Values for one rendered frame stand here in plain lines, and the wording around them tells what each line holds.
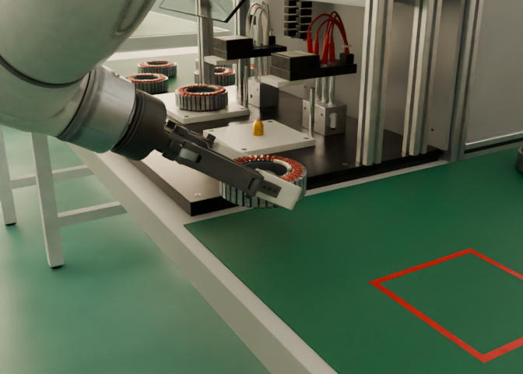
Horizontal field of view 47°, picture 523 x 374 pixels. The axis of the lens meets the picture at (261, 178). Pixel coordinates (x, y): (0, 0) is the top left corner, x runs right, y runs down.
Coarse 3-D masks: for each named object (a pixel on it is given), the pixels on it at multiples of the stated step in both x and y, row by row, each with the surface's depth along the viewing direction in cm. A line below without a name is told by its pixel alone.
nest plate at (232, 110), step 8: (168, 104) 128; (232, 104) 128; (168, 112) 124; (176, 112) 122; (184, 112) 122; (192, 112) 122; (200, 112) 122; (208, 112) 122; (216, 112) 122; (224, 112) 122; (232, 112) 123; (240, 112) 124; (248, 112) 125; (184, 120) 118; (192, 120) 119; (200, 120) 120; (208, 120) 121
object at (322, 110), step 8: (304, 104) 114; (320, 104) 111; (328, 104) 111; (336, 104) 111; (344, 104) 111; (304, 112) 115; (320, 112) 110; (328, 112) 109; (336, 112) 110; (344, 112) 111; (304, 120) 115; (320, 120) 111; (328, 120) 110; (336, 120) 111; (344, 120) 112; (320, 128) 111; (328, 128) 111; (336, 128) 112; (344, 128) 112
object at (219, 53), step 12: (228, 36) 128; (240, 36) 128; (216, 48) 127; (228, 48) 123; (240, 48) 124; (252, 48) 125; (264, 48) 127; (276, 48) 128; (216, 60) 123; (228, 60) 124; (264, 60) 129; (264, 72) 130
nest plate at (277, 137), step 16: (224, 128) 111; (240, 128) 111; (272, 128) 111; (288, 128) 111; (224, 144) 103; (240, 144) 102; (256, 144) 102; (272, 144) 102; (288, 144) 102; (304, 144) 104
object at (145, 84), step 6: (132, 78) 153; (138, 78) 156; (144, 78) 157; (150, 78) 157; (156, 78) 156; (162, 78) 152; (138, 84) 149; (144, 84) 149; (150, 84) 150; (156, 84) 150; (162, 84) 151; (144, 90) 149; (150, 90) 150; (156, 90) 150; (162, 90) 152
